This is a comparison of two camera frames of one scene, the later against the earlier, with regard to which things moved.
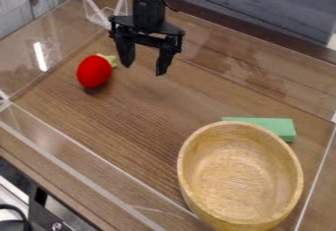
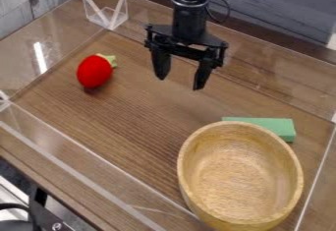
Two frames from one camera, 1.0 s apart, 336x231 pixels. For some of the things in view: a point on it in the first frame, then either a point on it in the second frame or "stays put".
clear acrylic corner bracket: [101, 16] stays put
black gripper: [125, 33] to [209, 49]
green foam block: [281, 126] stays put
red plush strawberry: [94, 70] stays put
